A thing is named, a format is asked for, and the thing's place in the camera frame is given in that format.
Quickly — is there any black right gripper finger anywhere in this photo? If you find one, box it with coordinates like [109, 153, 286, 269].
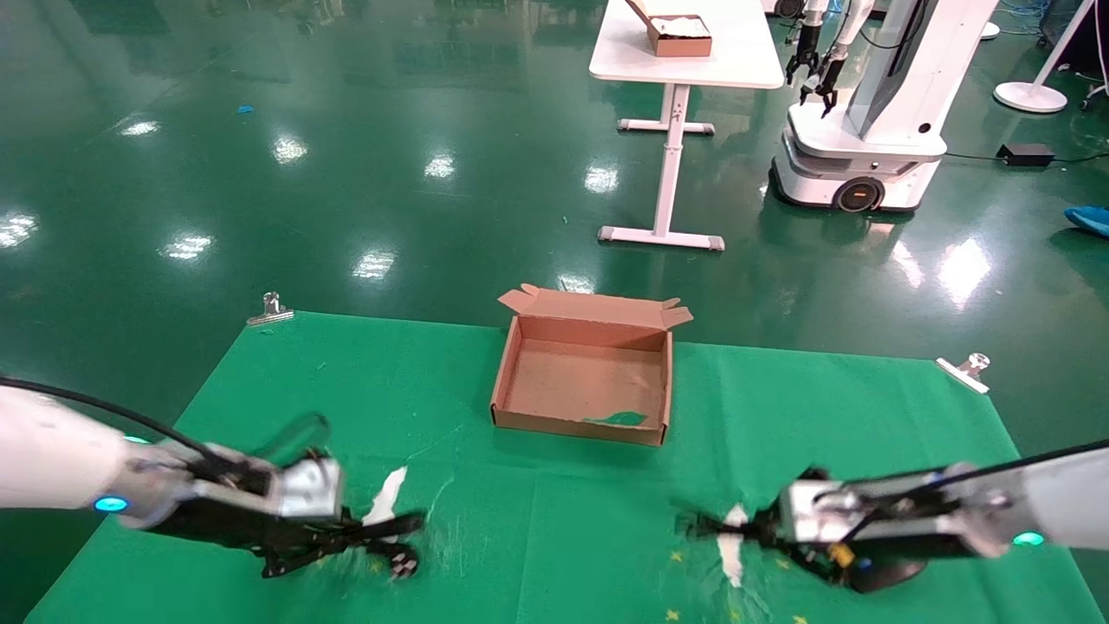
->
[697, 517, 781, 543]
[792, 549, 855, 588]

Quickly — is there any green table cloth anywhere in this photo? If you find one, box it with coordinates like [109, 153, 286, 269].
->
[22, 311, 1109, 624]

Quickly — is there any white height-adjustable table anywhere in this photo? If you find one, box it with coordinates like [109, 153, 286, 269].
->
[588, 0, 786, 253]

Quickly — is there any metal binder clip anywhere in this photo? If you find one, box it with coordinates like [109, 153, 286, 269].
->
[933, 352, 991, 396]
[246, 291, 296, 328]

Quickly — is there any black power adapter brick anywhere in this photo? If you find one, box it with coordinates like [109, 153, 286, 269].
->
[996, 142, 1056, 168]

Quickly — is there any black adapter floor cable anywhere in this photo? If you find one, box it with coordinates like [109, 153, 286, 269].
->
[943, 151, 1109, 166]

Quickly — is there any blue shoe cover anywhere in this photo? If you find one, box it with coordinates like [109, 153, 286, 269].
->
[1063, 205, 1109, 240]

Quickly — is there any blue cable bundle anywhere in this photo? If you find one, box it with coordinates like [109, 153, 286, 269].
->
[995, 0, 1054, 37]

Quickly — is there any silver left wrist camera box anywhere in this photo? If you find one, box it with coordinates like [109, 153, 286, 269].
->
[268, 456, 347, 524]

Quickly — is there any black wheeled equipment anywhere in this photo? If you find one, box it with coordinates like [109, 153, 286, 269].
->
[1037, 0, 1109, 113]

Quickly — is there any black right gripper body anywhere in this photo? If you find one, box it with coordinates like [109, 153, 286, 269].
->
[801, 532, 989, 565]

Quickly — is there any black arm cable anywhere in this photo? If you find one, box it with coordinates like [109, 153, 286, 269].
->
[827, 440, 1109, 523]
[0, 376, 239, 476]

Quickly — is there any white wheeled background robot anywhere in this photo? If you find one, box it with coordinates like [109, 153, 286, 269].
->
[769, 0, 1000, 214]

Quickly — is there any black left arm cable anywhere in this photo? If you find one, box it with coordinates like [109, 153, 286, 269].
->
[0, 376, 239, 476]

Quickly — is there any background robot arm with gripper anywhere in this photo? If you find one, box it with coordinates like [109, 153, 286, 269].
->
[784, 0, 831, 88]
[798, 0, 874, 119]

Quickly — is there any white floor stand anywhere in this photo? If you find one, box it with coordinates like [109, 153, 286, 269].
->
[991, 0, 1099, 115]

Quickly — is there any small cardboard box with contents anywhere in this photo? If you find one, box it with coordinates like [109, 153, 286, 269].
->
[625, 0, 713, 59]

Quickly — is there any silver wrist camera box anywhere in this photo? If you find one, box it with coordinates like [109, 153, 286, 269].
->
[268, 456, 347, 524]
[779, 478, 869, 546]

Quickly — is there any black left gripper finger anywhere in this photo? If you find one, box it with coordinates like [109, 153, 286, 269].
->
[263, 541, 387, 580]
[341, 512, 426, 543]

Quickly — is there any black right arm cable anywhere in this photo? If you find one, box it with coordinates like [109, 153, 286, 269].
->
[827, 440, 1109, 523]

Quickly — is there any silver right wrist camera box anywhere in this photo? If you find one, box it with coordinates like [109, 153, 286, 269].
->
[779, 478, 869, 546]

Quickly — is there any black power cable with plug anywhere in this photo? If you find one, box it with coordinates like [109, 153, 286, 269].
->
[312, 511, 426, 581]

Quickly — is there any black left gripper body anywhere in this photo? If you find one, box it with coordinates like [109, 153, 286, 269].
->
[147, 493, 348, 556]

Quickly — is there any open brown cardboard box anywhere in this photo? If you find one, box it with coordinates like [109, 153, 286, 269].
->
[490, 283, 694, 448]

